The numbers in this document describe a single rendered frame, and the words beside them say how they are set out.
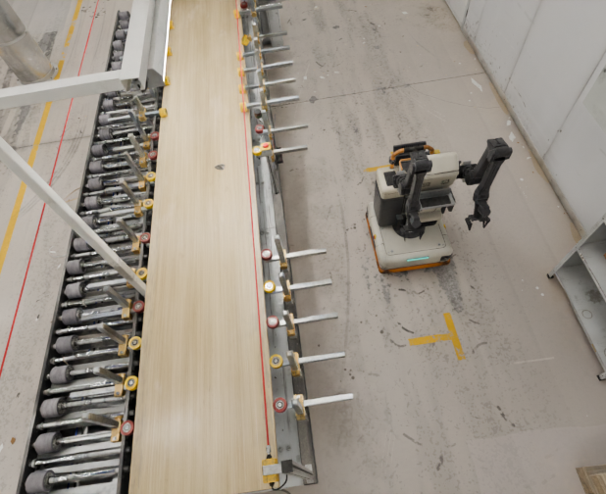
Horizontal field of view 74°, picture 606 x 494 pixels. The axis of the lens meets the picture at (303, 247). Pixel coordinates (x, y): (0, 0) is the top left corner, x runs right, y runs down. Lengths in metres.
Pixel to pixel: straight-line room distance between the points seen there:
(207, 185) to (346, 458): 2.28
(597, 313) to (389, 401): 1.76
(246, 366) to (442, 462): 1.60
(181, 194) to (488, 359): 2.73
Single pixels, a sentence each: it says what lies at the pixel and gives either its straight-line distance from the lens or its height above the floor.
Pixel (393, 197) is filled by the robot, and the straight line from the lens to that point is 3.29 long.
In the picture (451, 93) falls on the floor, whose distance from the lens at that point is 5.38.
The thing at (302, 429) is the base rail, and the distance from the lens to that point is 2.63.
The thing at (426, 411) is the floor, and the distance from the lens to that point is 3.40.
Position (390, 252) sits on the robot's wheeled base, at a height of 0.28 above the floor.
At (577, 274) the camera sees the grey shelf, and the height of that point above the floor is 0.14.
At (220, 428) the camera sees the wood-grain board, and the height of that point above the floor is 0.90.
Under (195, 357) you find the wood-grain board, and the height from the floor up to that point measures 0.90.
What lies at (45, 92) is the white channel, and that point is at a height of 2.45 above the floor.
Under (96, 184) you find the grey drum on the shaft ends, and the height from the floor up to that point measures 0.84.
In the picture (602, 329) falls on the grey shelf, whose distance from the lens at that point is 3.89.
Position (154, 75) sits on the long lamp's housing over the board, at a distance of 1.81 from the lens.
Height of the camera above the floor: 3.30
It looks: 59 degrees down
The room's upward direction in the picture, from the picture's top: 10 degrees counter-clockwise
